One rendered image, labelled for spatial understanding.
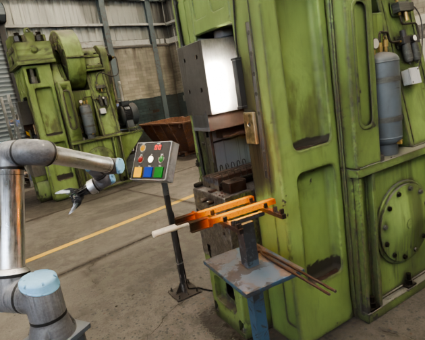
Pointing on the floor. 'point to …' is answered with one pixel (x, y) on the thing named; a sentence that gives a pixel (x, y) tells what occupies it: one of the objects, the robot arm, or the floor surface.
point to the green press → (70, 106)
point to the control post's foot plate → (184, 291)
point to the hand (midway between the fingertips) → (61, 204)
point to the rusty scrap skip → (173, 133)
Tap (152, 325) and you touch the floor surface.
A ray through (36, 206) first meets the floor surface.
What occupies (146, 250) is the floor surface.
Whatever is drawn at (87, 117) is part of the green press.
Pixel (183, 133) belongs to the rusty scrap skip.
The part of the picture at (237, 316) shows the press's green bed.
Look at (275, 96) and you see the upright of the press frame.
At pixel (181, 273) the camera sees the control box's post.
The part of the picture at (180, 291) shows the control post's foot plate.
